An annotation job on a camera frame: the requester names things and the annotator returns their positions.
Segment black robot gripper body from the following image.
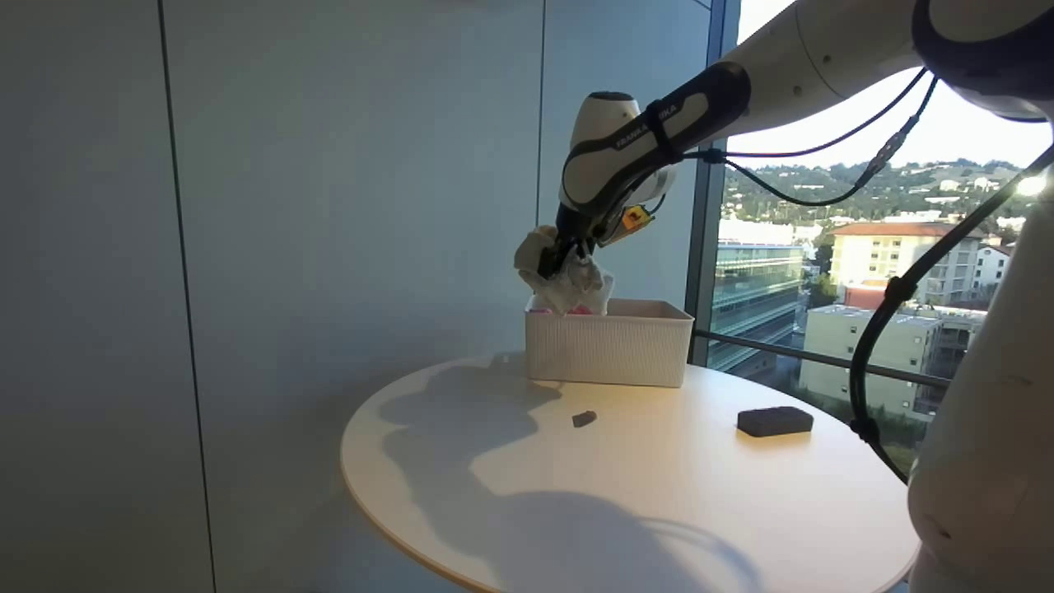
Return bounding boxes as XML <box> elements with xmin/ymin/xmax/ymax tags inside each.
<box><xmin>538</xmin><ymin>207</ymin><xmax>596</xmax><ymax>282</ymax></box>

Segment white towel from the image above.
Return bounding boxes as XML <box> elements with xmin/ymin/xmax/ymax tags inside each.
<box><xmin>513</xmin><ymin>227</ymin><xmax>613</xmax><ymax>316</ymax></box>

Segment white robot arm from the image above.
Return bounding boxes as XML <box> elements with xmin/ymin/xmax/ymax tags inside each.
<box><xmin>517</xmin><ymin>0</ymin><xmax>1054</xmax><ymax>593</ymax></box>

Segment white plastic storage bin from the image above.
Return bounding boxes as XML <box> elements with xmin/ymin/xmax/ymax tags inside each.
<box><xmin>523</xmin><ymin>299</ymin><xmax>691</xmax><ymax>390</ymax></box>

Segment small dark table object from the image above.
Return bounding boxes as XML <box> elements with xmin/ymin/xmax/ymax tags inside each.
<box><xmin>574</xmin><ymin>413</ymin><xmax>596</xmax><ymax>428</ymax></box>

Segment black rectangular eraser block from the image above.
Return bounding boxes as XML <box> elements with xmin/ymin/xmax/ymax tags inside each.
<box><xmin>738</xmin><ymin>407</ymin><xmax>815</xmax><ymax>440</ymax></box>

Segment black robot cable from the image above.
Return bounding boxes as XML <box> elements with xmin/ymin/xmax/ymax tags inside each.
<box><xmin>688</xmin><ymin>65</ymin><xmax>1054</xmax><ymax>464</ymax></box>

